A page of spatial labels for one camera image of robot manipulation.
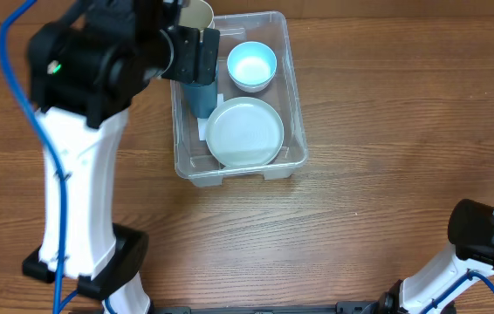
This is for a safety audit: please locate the dark blue cup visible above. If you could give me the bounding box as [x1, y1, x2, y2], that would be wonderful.
[181, 70, 218, 119]

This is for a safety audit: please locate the cream cup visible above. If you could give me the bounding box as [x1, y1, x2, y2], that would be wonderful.
[179, 0, 215, 32]

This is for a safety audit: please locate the light blue bowl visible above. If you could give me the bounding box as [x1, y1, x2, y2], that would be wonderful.
[227, 41, 278, 84]

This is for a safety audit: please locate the grey plate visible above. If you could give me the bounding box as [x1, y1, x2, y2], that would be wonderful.
[205, 97, 285, 167]

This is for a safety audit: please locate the grey bowl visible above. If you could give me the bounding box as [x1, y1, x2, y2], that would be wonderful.
[231, 78, 272, 93]

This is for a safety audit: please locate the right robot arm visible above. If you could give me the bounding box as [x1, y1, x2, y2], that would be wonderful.
[368, 199, 494, 314]

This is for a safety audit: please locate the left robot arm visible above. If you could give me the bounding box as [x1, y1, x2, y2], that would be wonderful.
[22, 0, 220, 313]

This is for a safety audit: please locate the white label in bin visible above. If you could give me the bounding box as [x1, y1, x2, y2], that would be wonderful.
[197, 93, 224, 141]

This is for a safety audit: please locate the clear plastic storage bin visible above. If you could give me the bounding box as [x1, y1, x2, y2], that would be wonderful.
[170, 11, 308, 187]

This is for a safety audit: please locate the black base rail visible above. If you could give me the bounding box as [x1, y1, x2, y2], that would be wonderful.
[153, 301, 378, 314]

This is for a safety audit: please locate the right blue cable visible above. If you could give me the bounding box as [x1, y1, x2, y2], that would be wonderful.
[419, 270, 494, 314]

